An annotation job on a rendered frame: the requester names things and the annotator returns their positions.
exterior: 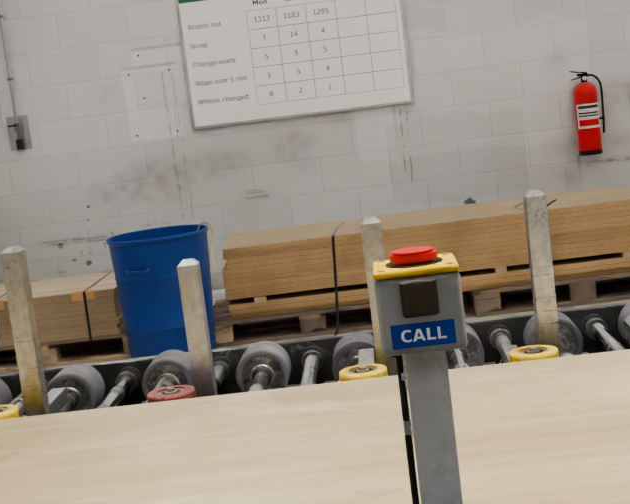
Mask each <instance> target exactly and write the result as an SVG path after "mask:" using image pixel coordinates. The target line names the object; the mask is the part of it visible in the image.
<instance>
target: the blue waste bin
mask: <svg viewBox="0 0 630 504"><path fill-rule="evenodd" d="M202 223H206V224H208V226H209V228H210V231H211V259H212V266H213V267H216V263H215V256H214V233H213V230H212V227H211V225H210V223H208V222H201V223H200V224H190V225H176V226H167V227H159V228H151V229H145V230H139V231H133V232H128V233H124V234H120V235H116V236H112V237H110V238H108V239H107V240H106V243H107V244H108V245H109V250H110V255H111V259H112V264H113V269H114V274H115V280H116V284H117V289H118V294H119V299H120V304H121V309H122V314H123V319H124V324H125V329H126V334H127V338H128V343H129V348H130V353H131V358H139V357H148V356H157V355H159V354H160V353H162V352H164V351H167V350H180V351H183V352H189V351H188V344H187V337H186V330H185V323H184V315H183V308H182V301H181V294H180V287H179V280H178V272H177V266H178V265H179V264H180V262H181V261H182V260H183V259H191V258H194V259H195V260H197V261H199V262H200V270H201V277H202V284H203V292H204V299H205V306H206V313H207V321H208V328H209V335H210V343H211V349H216V336H215V324H214V312H213V299H212V287H211V274H210V262H209V250H208V238H207V231H208V226H207V225H203V224H202Z"/></svg>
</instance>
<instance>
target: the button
mask: <svg viewBox="0 0 630 504"><path fill-rule="evenodd" d="M437 256H438V255H437V249H434V247H432V246H417V247H408V248H402V249H398V250H394V251H392V254H390V255H389V258H390V262H392V263H393V264H394V265H416V264H423V263H428V262H431V261H434V260H435V258H436V257H437Z"/></svg>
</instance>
